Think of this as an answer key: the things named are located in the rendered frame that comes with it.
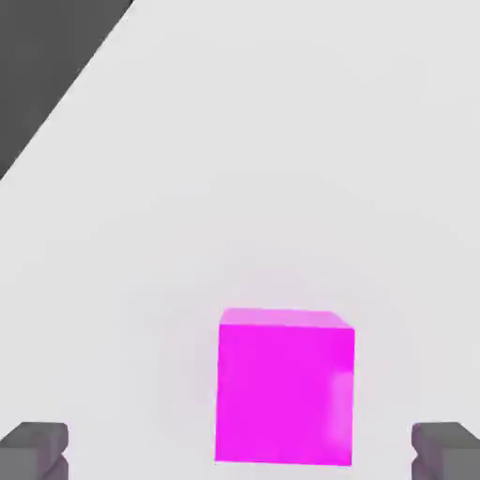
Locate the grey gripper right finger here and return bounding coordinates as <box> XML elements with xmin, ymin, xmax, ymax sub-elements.
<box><xmin>411</xmin><ymin>421</ymin><xmax>480</xmax><ymax>480</ymax></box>

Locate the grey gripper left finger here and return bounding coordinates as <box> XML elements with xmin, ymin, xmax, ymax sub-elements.
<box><xmin>0</xmin><ymin>421</ymin><xmax>70</xmax><ymax>480</ymax></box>

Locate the small magenta cube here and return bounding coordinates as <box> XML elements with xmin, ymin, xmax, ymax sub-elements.
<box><xmin>214</xmin><ymin>307</ymin><xmax>356</xmax><ymax>468</ymax></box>

